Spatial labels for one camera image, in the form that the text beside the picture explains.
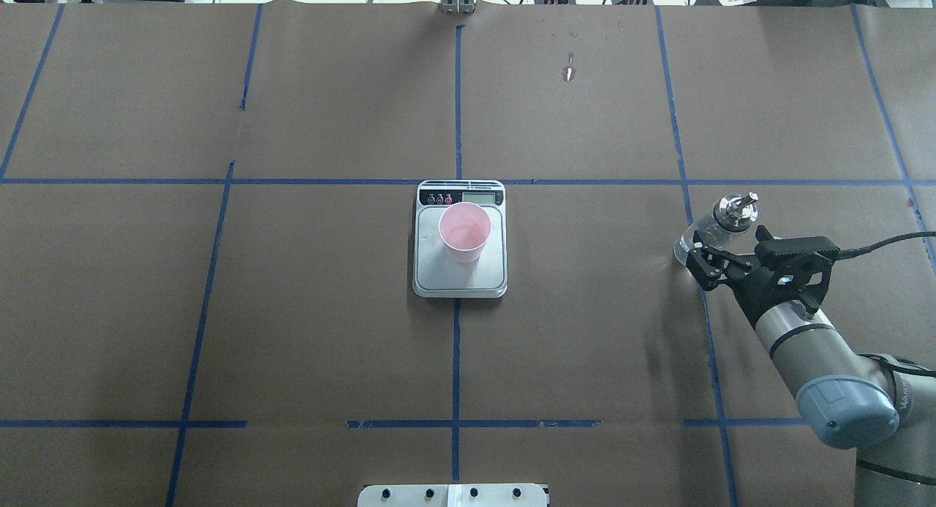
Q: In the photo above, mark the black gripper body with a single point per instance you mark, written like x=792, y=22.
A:
x=746, y=290

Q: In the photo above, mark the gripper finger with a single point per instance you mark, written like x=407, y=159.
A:
x=709, y=266

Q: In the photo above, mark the clear glass sauce bottle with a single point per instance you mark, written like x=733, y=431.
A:
x=730, y=216

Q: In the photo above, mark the pink paper cup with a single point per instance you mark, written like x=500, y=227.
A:
x=464, y=229

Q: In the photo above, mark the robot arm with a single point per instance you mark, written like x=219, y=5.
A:
x=879, y=405

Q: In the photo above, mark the digital kitchen scale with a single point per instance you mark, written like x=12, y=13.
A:
x=434, y=273

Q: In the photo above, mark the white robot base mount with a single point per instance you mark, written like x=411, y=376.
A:
x=483, y=494

